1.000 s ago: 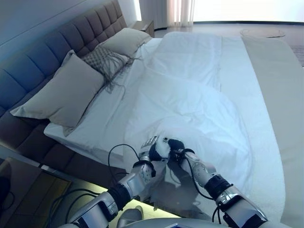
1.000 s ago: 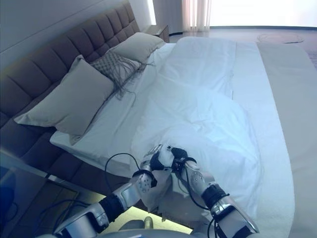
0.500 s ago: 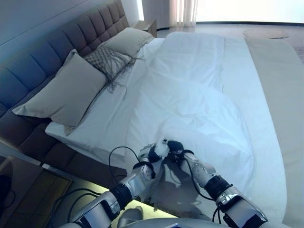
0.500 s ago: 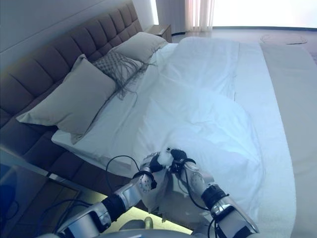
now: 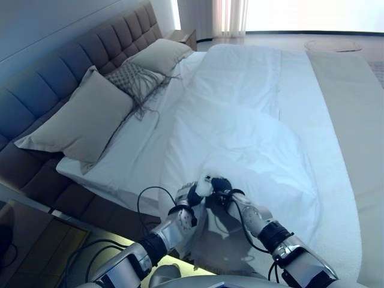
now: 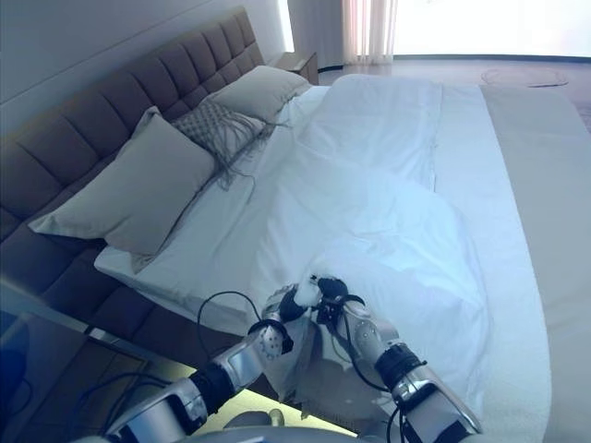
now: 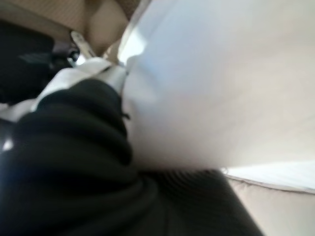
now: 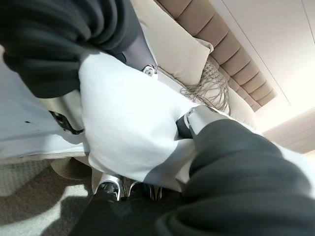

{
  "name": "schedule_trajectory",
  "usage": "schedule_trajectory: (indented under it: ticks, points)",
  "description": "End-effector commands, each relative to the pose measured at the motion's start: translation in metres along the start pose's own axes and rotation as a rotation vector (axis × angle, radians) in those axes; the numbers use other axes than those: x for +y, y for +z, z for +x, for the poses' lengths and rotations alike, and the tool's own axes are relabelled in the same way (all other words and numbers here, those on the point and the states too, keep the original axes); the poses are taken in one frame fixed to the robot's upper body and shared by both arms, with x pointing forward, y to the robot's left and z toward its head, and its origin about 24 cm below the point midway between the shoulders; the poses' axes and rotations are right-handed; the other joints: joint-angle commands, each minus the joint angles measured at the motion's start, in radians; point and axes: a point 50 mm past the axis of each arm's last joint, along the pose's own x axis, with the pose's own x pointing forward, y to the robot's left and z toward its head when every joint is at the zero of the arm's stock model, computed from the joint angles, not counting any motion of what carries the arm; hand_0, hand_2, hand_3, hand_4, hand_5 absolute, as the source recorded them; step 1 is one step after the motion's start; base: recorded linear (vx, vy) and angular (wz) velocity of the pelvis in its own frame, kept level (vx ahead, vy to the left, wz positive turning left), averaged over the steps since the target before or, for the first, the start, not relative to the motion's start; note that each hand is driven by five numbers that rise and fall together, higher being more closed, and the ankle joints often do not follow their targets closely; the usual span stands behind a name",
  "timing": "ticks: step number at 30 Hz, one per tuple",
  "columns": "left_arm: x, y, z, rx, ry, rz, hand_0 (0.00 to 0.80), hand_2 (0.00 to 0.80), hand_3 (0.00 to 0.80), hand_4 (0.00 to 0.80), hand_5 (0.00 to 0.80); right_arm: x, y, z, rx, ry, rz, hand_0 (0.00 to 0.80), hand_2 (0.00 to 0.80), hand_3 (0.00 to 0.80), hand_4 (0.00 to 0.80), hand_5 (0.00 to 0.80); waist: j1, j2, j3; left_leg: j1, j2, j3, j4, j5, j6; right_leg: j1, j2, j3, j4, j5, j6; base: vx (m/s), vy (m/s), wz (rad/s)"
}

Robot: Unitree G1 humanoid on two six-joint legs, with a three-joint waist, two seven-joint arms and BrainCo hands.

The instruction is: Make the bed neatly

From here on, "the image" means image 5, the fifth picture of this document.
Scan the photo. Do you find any sheer beige curtain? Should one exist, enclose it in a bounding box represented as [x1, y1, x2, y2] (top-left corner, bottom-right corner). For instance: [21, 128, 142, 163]
[209, 0, 250, 35]

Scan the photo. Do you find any small wooden nightstand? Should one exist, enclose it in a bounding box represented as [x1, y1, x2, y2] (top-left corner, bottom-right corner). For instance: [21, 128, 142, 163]
[167, 29, 197, 51]

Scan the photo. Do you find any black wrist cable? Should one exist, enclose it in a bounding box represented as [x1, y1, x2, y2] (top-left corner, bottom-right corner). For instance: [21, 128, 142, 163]
[136, 185, 181, 224]
[230, 188, 289, 286]

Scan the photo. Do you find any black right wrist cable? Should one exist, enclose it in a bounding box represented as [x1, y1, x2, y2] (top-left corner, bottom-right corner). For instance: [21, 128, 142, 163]
[230, 188, 289, 286]

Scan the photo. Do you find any small beige pillow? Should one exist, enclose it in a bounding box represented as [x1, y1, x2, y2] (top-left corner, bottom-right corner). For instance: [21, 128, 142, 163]
[128, 38, 194, 76]

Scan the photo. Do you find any large beige pillow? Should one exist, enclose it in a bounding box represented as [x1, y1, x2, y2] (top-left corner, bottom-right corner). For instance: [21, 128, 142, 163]
[14, 65, 134, 176]

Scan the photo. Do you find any tufted upholstered headboard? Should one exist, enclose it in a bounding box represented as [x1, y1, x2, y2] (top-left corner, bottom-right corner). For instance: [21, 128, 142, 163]
[0, 0, 164, 145]

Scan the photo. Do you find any beige bed runner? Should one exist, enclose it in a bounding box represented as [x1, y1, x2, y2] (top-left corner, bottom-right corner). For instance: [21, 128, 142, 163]
[305, 50, 384, 277]

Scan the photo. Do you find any white duvet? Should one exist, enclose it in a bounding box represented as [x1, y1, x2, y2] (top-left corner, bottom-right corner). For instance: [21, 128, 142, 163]
[158, 43, 319, 271]

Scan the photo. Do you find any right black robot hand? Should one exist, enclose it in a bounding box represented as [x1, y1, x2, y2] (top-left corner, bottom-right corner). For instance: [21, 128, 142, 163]
[209, 176, 245, 208]

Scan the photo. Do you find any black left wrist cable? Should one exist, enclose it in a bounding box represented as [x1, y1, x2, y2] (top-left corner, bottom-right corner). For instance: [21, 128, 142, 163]
[136, 185, 181, 224]

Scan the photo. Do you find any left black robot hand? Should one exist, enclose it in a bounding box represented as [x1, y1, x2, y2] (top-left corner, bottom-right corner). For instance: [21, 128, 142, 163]
[176, 179, 208, 208]

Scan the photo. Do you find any silver robot torso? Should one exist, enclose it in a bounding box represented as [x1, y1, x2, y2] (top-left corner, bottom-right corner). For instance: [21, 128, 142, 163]
[98, 263, 277, 288]

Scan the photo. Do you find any grey woven fringed cushion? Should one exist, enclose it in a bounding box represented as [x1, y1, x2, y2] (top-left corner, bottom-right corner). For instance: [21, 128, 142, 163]
[104, 59, 182, 130]

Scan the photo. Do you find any under-bed light strip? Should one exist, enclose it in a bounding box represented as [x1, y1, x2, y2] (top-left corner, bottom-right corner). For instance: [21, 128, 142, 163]
[98, 230, 196, 271]

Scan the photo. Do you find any wooden nightstand with glass top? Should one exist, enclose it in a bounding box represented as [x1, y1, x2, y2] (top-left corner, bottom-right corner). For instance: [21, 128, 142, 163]
[0, 199, 91, 288]

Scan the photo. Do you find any upholstered bed frame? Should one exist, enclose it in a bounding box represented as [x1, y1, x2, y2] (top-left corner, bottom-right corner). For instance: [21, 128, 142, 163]
[0, 140, 163, 229]

